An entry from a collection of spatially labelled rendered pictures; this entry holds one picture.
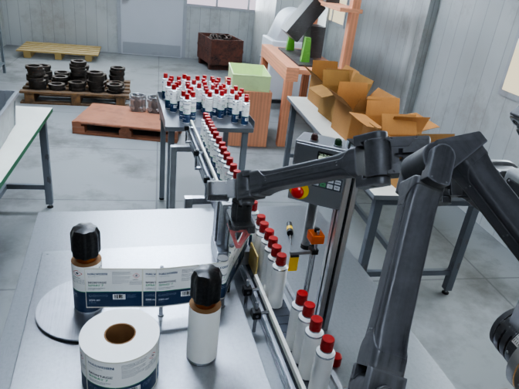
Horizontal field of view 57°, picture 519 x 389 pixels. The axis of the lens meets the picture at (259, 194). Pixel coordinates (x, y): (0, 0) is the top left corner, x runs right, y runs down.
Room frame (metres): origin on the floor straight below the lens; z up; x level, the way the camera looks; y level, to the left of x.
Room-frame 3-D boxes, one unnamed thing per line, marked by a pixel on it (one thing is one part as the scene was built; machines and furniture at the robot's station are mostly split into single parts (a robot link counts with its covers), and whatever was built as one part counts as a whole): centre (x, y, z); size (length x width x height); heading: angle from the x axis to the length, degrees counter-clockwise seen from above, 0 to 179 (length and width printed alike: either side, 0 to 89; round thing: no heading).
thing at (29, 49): (9.01, 3.97, 0.06); 1.39 x 0.96 x 0.13; 103
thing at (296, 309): (1.13, -0.16, 0.98); 0.05 x 0.05 x 0.20
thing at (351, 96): (3.66, -0.69, 0.97); 0.45 x 0.44 x 0.37; 106
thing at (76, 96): (6.46, 2.63, 0.25); 1.37 x 0.95 x 0.49; 103
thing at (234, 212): (1.18, 0.04, 1.30); 0.10 x 0.07 x 0.07; 16
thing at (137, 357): (0.94, 0.31, 0.95); 0.20 x 0.20 x 0.14
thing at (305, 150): (1.34, -0.18, 1.38); 0.17 x 0.10 x 0.19; 73
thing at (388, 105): (3.27, -0.86, 0.97); 0.53 x 0.45 x 0.37; 105
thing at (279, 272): (1.32, -0.10, 0.98); 0.05 x 0.05 x 0.20
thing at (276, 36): (7.65, -0.17, 0.69); 0.79 x 0.64 x 1.38; 103
